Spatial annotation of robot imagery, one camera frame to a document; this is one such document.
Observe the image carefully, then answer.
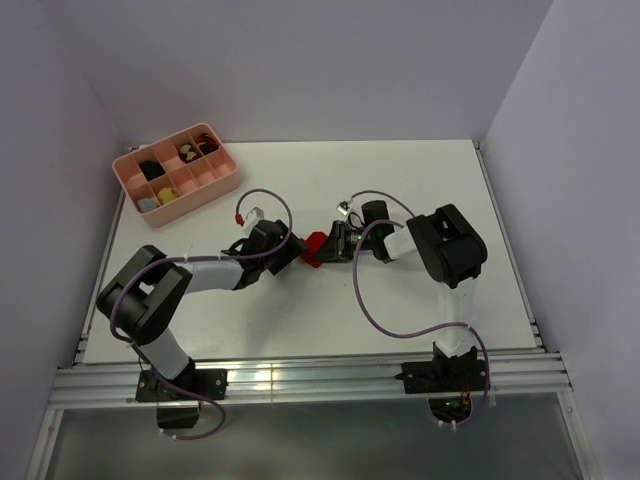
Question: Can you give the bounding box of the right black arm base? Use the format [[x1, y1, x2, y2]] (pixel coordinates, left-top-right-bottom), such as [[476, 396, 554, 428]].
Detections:
[[395, 350, 490, 429]]

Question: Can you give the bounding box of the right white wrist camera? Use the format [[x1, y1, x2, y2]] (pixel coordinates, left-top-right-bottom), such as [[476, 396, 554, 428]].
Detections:
[[336, 197, 354, 217]]

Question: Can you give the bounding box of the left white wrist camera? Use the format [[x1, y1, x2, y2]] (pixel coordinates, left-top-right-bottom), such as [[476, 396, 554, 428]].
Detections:
[[235, 207, 265, 234]]

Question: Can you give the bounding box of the grey rolled sock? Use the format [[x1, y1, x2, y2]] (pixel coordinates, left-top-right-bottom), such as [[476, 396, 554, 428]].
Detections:
[[137, 198, 158, 213]]

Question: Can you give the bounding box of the dark red-black rolled sock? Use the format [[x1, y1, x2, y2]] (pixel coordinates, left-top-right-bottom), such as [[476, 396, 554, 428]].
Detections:
[[196, 133, 219, 155]]

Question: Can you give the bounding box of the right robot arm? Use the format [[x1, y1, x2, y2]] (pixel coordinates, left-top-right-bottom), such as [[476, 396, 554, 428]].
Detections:
[[304, 200, 488, 390]]

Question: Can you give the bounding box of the black rolled sock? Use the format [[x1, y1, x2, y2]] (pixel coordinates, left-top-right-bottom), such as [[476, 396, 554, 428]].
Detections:
[[139, 160, 165, 181]]

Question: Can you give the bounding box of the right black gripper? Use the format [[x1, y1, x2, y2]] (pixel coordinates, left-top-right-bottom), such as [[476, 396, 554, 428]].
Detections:
[[312, 220, 375, 264]]

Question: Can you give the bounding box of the red Santa sock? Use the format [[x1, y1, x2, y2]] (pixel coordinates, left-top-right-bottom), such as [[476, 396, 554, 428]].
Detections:
[[300, 231, 328, 268]]

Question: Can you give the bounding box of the pink plastic divided organizer box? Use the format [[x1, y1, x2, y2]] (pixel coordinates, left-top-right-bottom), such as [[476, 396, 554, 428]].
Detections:
[[112, 123, 241, 228]]

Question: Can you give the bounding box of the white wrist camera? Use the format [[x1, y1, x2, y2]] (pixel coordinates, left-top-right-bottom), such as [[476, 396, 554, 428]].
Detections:
[[336, 197, 354, 217], [235, 207, 265, 234]]

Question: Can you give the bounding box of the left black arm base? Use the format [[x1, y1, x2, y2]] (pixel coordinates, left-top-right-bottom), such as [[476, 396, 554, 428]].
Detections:
[[134, 368, 228, 441]]

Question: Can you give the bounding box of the aluminium front frame rail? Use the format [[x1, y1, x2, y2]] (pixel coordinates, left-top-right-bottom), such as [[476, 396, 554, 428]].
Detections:
[[47, 350, 572, 410]]

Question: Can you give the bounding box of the yellow rolled sock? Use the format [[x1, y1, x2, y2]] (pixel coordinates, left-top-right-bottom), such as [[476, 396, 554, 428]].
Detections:
[[156, 187, 180, 205]]

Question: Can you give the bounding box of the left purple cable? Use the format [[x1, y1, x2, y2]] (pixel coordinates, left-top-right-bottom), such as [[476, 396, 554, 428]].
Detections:
[[109, 188, 294, 441]]

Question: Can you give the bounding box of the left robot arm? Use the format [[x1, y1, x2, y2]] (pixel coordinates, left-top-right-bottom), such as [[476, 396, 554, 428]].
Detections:
[[96, 220, 307, 399]]

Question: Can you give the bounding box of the brown and cream rolled sock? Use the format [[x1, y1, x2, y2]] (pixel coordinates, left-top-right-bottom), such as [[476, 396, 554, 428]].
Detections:
[[178, 143, 201, 164]]

